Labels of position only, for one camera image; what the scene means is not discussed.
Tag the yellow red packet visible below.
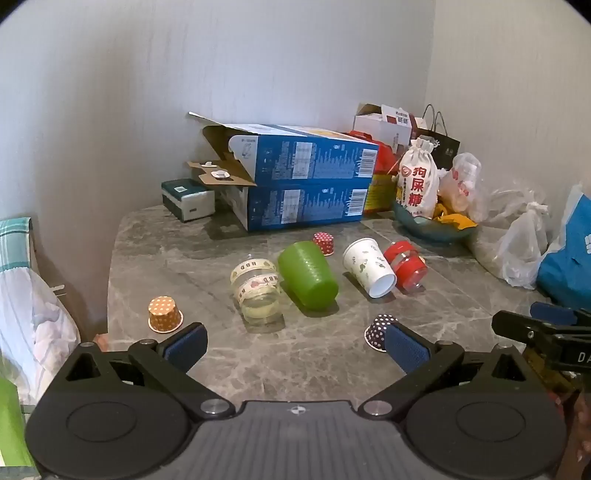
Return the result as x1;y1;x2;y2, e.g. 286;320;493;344
364;172;399;217

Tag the red glass cup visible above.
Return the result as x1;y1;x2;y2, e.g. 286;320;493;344
383;239;426;294

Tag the white cloth drawstring pouch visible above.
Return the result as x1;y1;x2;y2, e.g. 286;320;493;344
396;137;440;219

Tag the green plastic cup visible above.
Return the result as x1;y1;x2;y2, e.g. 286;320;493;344
277;240;340;310

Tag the orange snack packet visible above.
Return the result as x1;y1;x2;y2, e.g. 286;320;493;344
433;196;478;232

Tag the clear glass cup with tape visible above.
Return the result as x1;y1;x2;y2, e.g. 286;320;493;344
230;255;285;332

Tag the white plastic bag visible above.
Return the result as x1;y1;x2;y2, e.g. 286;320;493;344
468;186;551;289

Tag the blue plastic bag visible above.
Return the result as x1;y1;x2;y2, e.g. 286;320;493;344
536;184;591;311

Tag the green checked cloth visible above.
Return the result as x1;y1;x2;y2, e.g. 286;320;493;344
0;216;40;274

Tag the upper blue cardboard box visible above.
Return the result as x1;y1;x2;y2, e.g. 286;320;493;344
187;111;380;188

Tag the green white tissue box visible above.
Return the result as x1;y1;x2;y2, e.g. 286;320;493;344
161;178;216;224

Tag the white printed paper cup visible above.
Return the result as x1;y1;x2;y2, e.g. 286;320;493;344
342;237;398;297

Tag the teal bowl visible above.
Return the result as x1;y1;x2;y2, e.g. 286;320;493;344
392;200;477;244

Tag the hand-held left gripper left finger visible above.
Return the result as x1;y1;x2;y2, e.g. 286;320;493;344
65;322;236;421

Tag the clear plastic snack bag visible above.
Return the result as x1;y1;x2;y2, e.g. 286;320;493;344
438;152;486;223

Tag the white striped cloth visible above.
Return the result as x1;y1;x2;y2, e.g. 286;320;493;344
0;267;82;407

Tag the black paper bag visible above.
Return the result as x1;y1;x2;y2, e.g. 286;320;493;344
418;104;461;171

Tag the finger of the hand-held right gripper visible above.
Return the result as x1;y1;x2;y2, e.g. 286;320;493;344
530;302;579;326
491;310;561;346

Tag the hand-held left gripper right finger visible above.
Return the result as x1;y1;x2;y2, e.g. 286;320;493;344
357;322;527;420

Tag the blue cardboard box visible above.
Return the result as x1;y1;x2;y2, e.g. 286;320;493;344
187;111;380;188
186;159;370;232

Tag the green paper bag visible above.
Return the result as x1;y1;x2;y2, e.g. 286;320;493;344
0;375;41;480

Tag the orange dotted paper cup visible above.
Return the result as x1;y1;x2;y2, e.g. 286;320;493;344
148;296;184;332

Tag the red gift box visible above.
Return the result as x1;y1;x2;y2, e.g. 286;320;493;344
346;130;403;178

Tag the white cardboard box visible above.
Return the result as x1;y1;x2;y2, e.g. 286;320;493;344
353;103;428;151

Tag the dark blue dotted paper cup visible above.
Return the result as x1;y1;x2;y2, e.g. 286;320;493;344
364;314;399;353

